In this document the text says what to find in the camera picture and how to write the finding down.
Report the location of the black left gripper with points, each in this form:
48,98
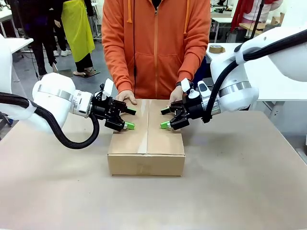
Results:
104,111

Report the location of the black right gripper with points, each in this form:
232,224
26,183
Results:
193,107

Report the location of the brown cardboard box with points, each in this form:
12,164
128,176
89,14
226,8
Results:
146,143

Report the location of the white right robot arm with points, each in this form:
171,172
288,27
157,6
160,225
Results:
230,72

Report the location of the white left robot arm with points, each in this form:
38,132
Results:
55,88

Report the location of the person's left forearm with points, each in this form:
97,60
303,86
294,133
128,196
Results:
194,64

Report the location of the person's right forearm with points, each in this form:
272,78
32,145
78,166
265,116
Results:
117,69

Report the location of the person's left hand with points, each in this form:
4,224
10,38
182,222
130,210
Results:
177,94

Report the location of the person's right hand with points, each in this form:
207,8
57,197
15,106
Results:
126,95

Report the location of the black wristwatch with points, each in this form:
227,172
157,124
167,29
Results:
178,84

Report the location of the dark floor plate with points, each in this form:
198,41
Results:
66,73
92,73

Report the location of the person in orange hoodie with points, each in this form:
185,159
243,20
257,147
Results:
156,48

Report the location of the brown packing tape roll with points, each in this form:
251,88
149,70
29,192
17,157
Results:
217,49

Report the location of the white work table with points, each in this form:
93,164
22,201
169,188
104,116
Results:
268,91

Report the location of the person in yellow apron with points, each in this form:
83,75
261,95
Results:
79,31

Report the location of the white background table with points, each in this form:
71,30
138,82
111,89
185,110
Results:
223,20

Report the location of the red garment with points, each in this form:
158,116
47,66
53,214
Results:
242,12

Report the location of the black stand pole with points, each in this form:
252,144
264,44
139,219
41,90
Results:
256,21

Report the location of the person in dark clothes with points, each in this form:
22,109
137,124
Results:
40,28

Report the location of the white side table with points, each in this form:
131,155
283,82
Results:
20,44

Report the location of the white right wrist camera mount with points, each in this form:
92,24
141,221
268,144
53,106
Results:
185,85

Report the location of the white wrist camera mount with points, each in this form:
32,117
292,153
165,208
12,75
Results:
185,85
108,86

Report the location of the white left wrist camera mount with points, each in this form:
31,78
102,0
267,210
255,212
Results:
108,86

